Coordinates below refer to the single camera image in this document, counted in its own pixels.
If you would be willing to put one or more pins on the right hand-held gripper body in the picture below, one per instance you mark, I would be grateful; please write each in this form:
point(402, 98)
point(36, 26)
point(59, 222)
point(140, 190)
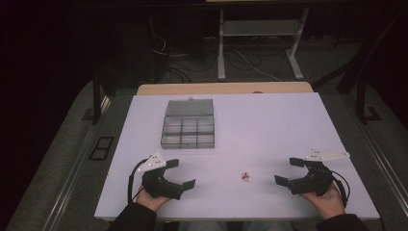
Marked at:
point(316, 183)

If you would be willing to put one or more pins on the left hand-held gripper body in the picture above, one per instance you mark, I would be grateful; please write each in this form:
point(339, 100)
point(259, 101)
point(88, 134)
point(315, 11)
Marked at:
point(160, 187)

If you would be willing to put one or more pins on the person's left hand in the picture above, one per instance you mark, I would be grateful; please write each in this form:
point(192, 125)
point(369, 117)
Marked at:
point(149, 202)

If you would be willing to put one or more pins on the person's right hand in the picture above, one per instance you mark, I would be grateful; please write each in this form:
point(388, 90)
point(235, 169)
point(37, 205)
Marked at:
point(330, 203)

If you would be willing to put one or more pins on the clear plastic compartment box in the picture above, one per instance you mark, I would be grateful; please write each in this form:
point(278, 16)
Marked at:
point(188, 128)

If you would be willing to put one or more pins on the black metal stand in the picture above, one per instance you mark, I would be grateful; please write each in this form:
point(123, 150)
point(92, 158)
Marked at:
point(361, 96)
point(96, 96)

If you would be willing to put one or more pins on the white metal stand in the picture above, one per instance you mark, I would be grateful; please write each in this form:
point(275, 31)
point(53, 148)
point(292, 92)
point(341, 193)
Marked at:
point(221, 48)

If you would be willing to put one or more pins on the black rectangular floor frame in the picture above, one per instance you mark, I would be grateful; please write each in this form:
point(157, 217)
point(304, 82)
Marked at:
point(101, 148)

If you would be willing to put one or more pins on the metal floor rail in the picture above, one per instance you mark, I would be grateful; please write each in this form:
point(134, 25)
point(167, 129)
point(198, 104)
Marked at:
point(385, 160)
point(69, 179)

